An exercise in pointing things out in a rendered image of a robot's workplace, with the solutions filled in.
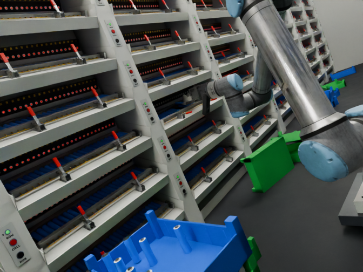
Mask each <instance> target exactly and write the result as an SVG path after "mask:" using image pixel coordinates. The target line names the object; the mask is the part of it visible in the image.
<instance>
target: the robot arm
mask: <svg viewBox="0 0 363 272"><path fill-rule="evenodd" d="M292 2H293V0H226V6H227V10H228V12H229V14H230V15H231V16H232V17H233V18H237V17H240V19H241V21H242V23H243V24H245V26H246V28H247V30H248V32H249V34H250V35H251V37H252V39H253V41H254V43H255V44H256V46H257V48H258V52H257V60H256V67H255V72H254V79H253V85H252V90H251V91H250V92H247V93H245V94H243V93H242V89H243V87H244V85H243V81H242V79H241V78H240V76H239V75H237V74H235V73H234V74H229V75H228V76H226V77H223V78H220V79H217V80H214V81H212V82H209V81H208V82H207V83H203V84H201V85H197V86H195V87H192V88H190V89H189V93H187V96H186V95H185V94H184V95H183V103H181V104H182V105H188V104H191V103H196V102H199V101H201V100H203V112H202V114H203V115H207V114H209V112H210V99H211V98H213V99H215V98H218V97H222V96H224V97H225V100H226V102H227V105H228V108H229V110H230V113H231V116H232V117H233V118H240V117H244V116H246V115H248V114H249V113H250V112H249V111H250V110H252V109H254V108H256V107H258V106H260V105H262V104H265V103H268V102H269V101H270V100H272V98H273V91H272V89H271V87H270V86H271V81H272V76H273V77H274V78H275V80H276V82H277V84H278V86H279V87H280V89H281V91H282V93H283V95H284V96H285V98H286V100H287V102H288V104H289V105H290V107H291V109H292V111H293V113H294V115H295V116H296V118H297V120H298V122H299V124H300V125H301V132H300V134H299V136H300V138H301V140H302V143H301V144H300V145H299V148H298V155H299V159H300V161H301V163H302V164H303V165H304V166H305V168H306V169H307V170H308V171H309V172H310V173H311V174H312V175H313V176H314V177H316V178H318V179H320V180H322V181H326V182H333V181H336V180H339V179H341V178H344V177H346V176H348V175H349V174H351V173H353V172H354V171H356V170H357V169H359V168H361V167H363V105H360V106H356V107H354V108H350V109H349V110H347V111H346V112H345V114H343V113H339V112H337V111H335V109H334V108H333V106H332V104H331V102H330V101H329V99H328V97H327V95H326V94H325V92H324V91H323V89H322V87H321V85H320V84H319V82H318V80H317V78H316V77H315V75H314V73H313V71H312V70H311V68H310V66H309V65H308V63H307V61H306V59H305V57H304V56H303V54H302V53H301V51H300V49H299V47H298V46H297V44H296V42H295V40H294V39H293V37H292V35H291V34H290V32H289V30H288V28H287V27H286V25H285V23H284V19H285V15H286V11H287V10H288V9H289V8H290V7H291V6H292Z"/></svg>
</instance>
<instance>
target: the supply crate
mask: <svg viewBox="0 0 363 272"><path fill-rule="evenodd" d="M145 216H146V218H147V221H148V222H147V223H146V224H145V225H143V226H142V227H141V228H139V229H138V230H137V231H136V232H134V233H133V234H132V235H131V236H130V238H131V240H132V242H133V244H134V246H135V248H136V250H137V252H138V254H139V257H140V259H141V260H140V261H139V262H138V263H136V264H135V263H134V262H133V260H132V258H131V256H130V254H129V252H128V250H127V248H126V246H125V244H124V242H122V243H121V244H119V245H118V246H117V247H115V248H114V249H113V250H111V251H110V252H109V254H110V256H111V258H112V260H113V261H114V260H115V259H117V258H119V257H121V258H122V260H123V262H124V264H125V266H126V268H129V267H131V266H134V267H135V269H136V271H137V272H146V271H147V270H149V269H152V270H153V272H238V271H239V269H240V268H241V267H242V265H243V264H244V263H245V262H246V260H247V259H248V258H249V257H250V255H251V254H252V253H253V252H252V250H251V247H250V245H249V243H248V240H247V238H246V236H245V233H244V231H243V229H242V226H241V224H240V222H239V219H238V217H237V216H229V217H228V218H227V219H226V220H225V221H224V222H225V226H224V225H214V224H209V223H199V222H190V221H179V220H170V219H160V218H157V217H156V215H155V212H154V210H148V211H147V212H146V213H145ZM176 225H181V227H182V229H183V232H184V234H185V236H186V238H187V240H188V242H189V245H190V247H191V249H192V251H191V252H190V253H189V254H184V252H183V249H182V247H181V245H180V243H179V241H178V239H177V237H176V234H175V232H174V230H173V228H174V227H175V226H176ZM144 237H145V238H146V239H147V241H148V243H149V245H150V247H151V249H152V251H153V253H154V255H155V257H156V260H157V264H156V265H155V266H153V267H151V266H150V265H149V263H148V261H147V258H146V256H145V254H144V252H143V250H142V248H141V246H140V244H139V240H140V239H142V238H144ZM84 262H85V264H86V266H87V268H88V270H89V272H108V270H107V268H106V266H105V264H104V262H103V260H102V259H100V260H99V261H97V260H96V258H95V256H94V255H92V254H90V255H89V256H87V257H86V258H85V259H84Z"/></svg>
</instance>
